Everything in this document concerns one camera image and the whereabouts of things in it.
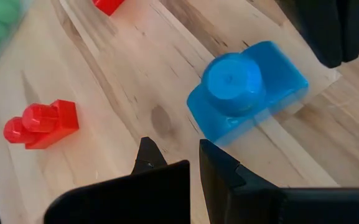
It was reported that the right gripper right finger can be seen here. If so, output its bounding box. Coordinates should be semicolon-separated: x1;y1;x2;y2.
199;139;359;224

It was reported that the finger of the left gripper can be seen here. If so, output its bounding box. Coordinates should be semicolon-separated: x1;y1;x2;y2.
337;0;359;63
292;0;344;69

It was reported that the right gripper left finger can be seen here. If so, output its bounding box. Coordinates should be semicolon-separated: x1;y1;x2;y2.
44;136;191;224

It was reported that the blue toy building block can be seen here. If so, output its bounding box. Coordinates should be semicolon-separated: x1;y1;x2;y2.
186;40;310;147

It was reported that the red toy building block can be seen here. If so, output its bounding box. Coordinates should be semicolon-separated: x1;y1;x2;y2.
2;99;80;151
91;0;126;17

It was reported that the clear plastic bin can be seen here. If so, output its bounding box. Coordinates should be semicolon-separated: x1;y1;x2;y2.
0;0;32;75

